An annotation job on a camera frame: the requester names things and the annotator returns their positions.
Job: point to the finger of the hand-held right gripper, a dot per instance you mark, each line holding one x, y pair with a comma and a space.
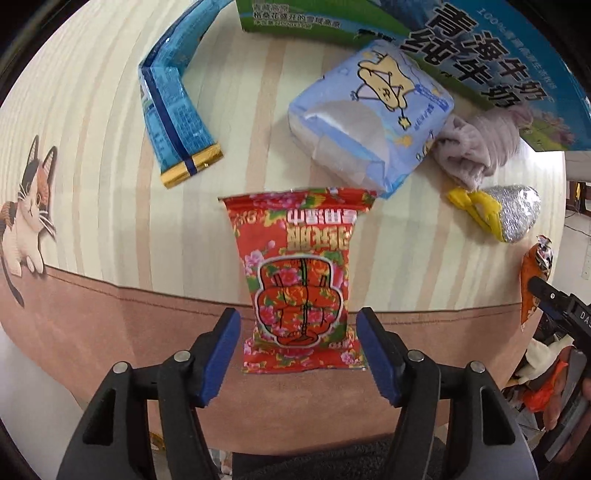
547, 293

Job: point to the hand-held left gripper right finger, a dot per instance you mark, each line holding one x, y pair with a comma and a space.
376, 357

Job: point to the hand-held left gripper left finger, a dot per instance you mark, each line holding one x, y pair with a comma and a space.
220, 357

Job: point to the orange snack packet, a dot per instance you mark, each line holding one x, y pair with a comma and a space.
531, 277

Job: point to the red floral snack packet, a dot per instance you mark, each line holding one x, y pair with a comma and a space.
300, 286

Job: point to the orange and white cloth pile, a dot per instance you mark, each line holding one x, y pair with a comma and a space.
540, 364

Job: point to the yellow and silver foil packet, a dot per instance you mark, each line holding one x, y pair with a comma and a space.
510, 210

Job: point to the striped cat-print tablecloth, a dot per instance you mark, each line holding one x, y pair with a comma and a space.
115, 230

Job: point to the grey knitted cloth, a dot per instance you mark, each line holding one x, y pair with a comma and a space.
480, 138

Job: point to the light blue tissue pack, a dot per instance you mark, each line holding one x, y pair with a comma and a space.
364, 115

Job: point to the blue snack packet gold end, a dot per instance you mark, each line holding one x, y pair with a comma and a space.
173, 110

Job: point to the blue green milk carton box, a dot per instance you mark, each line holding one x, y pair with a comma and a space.
461, 37

